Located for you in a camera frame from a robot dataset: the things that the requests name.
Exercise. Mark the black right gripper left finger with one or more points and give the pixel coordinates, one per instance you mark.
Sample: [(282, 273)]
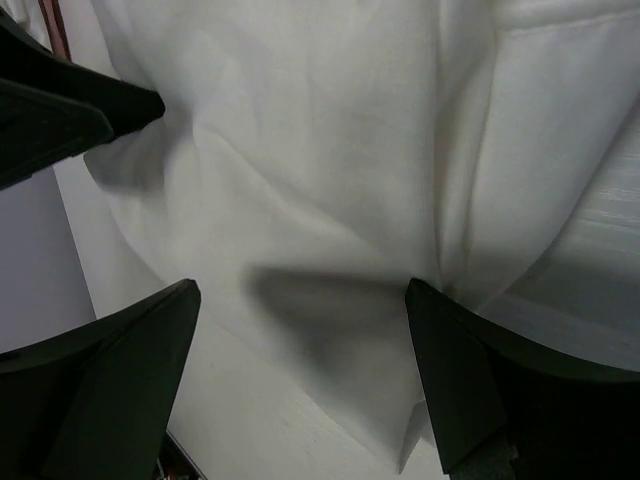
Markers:
[(94, 402)]

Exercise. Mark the white printed t-shirt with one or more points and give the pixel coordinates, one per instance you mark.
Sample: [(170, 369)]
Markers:
[(315, 156)]

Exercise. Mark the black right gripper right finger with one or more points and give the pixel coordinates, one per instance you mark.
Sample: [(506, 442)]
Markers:
[(502, 406)]

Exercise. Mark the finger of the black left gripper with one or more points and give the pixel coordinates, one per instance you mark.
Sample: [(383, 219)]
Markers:
[(127, 107), (39, 129)]

